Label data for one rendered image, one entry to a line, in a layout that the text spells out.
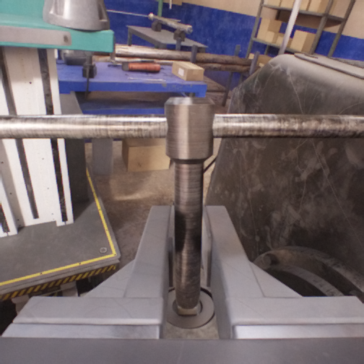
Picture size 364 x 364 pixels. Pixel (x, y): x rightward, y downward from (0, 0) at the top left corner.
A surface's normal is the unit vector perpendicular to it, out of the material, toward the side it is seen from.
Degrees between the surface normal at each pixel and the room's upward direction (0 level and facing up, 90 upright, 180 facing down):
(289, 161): 90
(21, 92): 90
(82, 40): 90
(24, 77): 90
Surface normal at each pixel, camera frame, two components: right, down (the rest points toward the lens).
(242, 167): -0.88, 0.15
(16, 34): 0.44, 0.57
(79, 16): 0.41, 0.27
